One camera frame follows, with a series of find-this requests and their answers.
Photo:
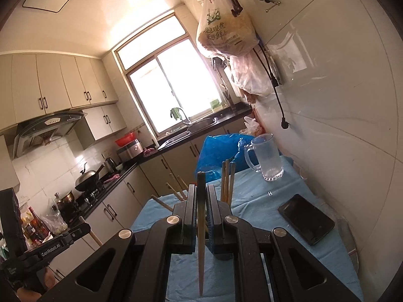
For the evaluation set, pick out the red plastic basin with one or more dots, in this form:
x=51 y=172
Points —
x=126 y=140

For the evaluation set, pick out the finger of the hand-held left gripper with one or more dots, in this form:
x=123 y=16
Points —
x=53 y=249

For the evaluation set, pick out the kitchen window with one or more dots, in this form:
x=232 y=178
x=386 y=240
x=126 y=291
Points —
x=170 y=85

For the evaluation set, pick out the beige upper cabinets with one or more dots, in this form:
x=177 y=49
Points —
x=53 y=81

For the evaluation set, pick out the steel faucet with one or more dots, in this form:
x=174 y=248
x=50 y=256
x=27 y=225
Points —
x=185 y=114

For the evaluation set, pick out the pink cloth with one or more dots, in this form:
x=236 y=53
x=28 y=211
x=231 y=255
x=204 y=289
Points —
x=149 y=153

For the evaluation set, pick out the pinkish hanging plastic bag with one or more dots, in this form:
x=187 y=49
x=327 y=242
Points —
x=252 y=72

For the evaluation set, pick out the clear plastic food bag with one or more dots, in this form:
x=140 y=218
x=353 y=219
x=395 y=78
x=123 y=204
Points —
x=55 y=220

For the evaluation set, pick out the black kitchen countertop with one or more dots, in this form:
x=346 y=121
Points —
x=170 y=146

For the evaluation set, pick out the blue towel tablecloth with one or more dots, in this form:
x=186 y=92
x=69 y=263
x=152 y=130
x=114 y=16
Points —
x=258 y=201

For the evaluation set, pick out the steel rice cooker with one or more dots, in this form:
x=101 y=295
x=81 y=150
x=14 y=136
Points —
x=130 y=152

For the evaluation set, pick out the beige base cabinets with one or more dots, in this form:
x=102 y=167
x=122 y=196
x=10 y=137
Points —
x=151 y=176

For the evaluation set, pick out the green rag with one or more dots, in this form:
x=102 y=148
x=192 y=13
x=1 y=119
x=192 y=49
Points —
x=175 y=113

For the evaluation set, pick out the wooden chopstick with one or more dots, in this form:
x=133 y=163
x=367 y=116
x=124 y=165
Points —
x=175 y=192
x=223 y=179
x=201 y=258
x=182 y=184
x=162 y=203
x=231 y=182
x=227 y=179
x=96 y=237

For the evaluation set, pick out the clear glass mug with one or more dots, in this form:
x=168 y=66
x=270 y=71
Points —
x=267 y=160

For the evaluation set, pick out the dark electric kettle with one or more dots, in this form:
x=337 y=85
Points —
x=109 y=165

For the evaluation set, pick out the range hood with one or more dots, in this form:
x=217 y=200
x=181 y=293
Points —
x=47 y=132

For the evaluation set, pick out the brown hanging bag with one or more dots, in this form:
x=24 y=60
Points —
x=248 y=96

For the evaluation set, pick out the gas stove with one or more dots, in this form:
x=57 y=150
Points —
x=91 y=196

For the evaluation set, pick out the pink rag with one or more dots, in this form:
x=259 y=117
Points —
x=112 y=178

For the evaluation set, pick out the dark chopstick cup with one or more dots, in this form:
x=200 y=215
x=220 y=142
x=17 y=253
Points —
x=228 y=99

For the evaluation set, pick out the black smartphone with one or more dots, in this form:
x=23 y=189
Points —
x=307 y=220

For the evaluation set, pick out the blue plastic bag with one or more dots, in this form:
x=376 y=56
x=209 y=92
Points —
x=217 y=151

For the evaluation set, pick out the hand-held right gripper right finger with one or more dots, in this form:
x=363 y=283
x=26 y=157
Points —
x=210 y=226

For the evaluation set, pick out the person's left hand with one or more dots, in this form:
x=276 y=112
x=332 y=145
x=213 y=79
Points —
x=30 y=294

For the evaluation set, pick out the steel cooking pot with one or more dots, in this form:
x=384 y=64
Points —
x=65 y=203

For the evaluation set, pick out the black wok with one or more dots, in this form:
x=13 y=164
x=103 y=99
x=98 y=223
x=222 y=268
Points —
x=89 y=179

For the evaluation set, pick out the steel sink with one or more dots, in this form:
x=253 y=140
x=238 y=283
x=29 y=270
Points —
x=203 y=124

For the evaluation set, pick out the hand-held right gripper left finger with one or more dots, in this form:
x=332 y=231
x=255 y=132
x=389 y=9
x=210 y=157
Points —
x=192 y=217

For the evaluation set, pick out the hanging plastic noodle bag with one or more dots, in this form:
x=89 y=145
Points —
x=226 y=28

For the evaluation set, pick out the green box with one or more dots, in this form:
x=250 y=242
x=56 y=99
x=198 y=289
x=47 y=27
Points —
x=215 y=104

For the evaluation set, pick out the white plastic bag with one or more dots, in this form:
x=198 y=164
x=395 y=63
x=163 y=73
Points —
x=252 y=125

